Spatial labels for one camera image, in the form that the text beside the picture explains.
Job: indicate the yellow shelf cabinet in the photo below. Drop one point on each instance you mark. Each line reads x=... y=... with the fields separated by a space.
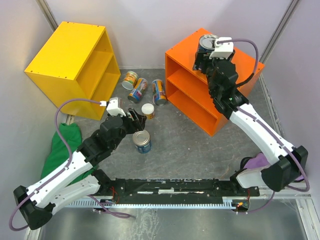
x=77 y=62

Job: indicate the tall orange blue can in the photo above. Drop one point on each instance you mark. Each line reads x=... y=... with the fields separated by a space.
x=158 y=90

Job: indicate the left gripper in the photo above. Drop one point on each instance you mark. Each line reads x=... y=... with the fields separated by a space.
x=135 y=125

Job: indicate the blue can pull tab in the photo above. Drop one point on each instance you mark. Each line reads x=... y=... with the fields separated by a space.
x=206 y=43

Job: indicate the purple cloth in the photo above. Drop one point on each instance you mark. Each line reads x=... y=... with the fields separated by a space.
x=260 y=161

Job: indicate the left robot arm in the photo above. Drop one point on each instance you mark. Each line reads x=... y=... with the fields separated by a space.
x=43 y=199

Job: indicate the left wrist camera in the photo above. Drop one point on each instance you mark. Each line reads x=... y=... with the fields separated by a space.
x=113 y=106

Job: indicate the tall blue red can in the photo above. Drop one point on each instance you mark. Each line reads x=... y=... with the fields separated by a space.
x=138 y=91

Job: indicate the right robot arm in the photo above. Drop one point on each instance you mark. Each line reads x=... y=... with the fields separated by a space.
x=255 y=125

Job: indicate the white lid yellow can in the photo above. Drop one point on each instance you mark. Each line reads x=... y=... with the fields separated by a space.
x=148 y=110

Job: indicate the green cloth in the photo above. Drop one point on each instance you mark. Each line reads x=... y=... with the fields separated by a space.
x=59 y=152

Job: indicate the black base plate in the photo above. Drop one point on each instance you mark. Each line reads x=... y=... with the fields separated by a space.
x=174 y=191

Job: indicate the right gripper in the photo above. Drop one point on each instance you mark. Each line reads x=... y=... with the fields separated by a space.
x=203 y=57

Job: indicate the orange shelf cabinet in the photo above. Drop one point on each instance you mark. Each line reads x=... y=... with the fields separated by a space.
x=205 y=89

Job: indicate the orange label can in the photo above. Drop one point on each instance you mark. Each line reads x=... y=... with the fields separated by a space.
x=130 y=80

